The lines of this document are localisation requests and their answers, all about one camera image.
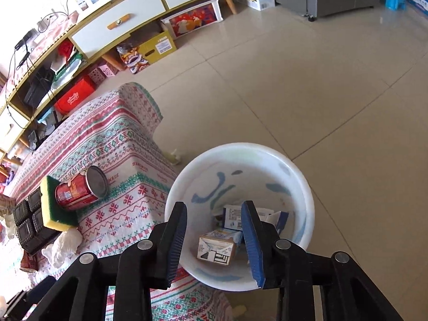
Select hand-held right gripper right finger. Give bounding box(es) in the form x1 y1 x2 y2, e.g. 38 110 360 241
241 200 406 321

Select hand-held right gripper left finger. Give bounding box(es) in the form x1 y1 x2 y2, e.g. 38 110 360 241
26 201 188 321

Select brown white milk carton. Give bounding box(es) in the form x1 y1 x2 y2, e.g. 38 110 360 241
197 229 243 267

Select white tissue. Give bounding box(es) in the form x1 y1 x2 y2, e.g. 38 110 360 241
42 229 83 269

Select black plastic tray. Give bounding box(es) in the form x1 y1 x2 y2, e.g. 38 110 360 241
13 189 62 255

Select white plastic trash bin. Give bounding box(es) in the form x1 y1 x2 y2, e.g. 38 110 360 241
164 143 315 292

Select yellow green sponge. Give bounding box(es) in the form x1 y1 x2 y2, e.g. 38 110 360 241
40 175 81 233

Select red tin can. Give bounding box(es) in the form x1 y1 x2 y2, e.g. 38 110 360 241
54 165 110 212

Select patterned red green tablecloth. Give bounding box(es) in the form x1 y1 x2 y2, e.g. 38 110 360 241
7 82 235 321

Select red gift box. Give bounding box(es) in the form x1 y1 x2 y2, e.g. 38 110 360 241
53 75 98 116

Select light blue plastic tray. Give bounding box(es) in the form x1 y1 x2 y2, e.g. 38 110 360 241
37 107 56 124

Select pink perforated box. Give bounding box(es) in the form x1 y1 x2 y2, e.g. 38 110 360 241
87 67 108 86
100 63 120 78

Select colourful lion toy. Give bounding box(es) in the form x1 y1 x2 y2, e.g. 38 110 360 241
117 42 150 74

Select yellow cardboard box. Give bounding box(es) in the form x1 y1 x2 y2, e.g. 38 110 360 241
137 30 177 64

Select white green plastic bag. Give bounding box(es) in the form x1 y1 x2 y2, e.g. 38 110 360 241
51 52 84 89

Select black device on shelf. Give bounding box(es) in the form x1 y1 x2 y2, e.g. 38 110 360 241
23 65 56 108

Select white storage bin red print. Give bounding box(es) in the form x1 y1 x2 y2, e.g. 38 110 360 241
160 0 223 37

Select red paper decoration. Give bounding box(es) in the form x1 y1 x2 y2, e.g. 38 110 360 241
58 40 75 59

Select pink cabinet runner cloth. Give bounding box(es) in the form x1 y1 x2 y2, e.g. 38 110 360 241
8 13 79 84

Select wooden tv cabinet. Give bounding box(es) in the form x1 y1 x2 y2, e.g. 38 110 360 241
0 0 259 161

